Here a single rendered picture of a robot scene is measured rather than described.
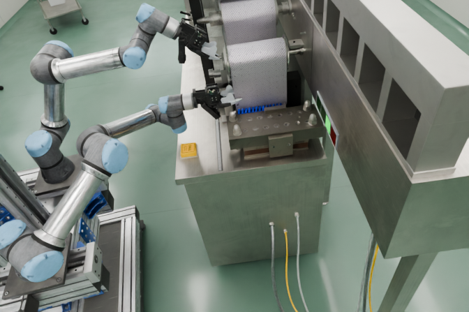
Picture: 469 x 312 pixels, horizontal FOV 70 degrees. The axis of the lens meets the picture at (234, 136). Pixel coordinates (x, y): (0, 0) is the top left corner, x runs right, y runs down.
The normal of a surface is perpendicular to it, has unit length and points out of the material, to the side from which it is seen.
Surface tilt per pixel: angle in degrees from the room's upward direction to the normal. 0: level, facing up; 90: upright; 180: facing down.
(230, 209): 90
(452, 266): 0
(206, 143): 0
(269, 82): 90
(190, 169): 0
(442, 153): 90
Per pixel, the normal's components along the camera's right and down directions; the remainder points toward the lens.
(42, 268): 0.76, 0.40
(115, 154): 0.88, 0.18
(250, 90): 0.08, 0.66
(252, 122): -0.11, -0.73
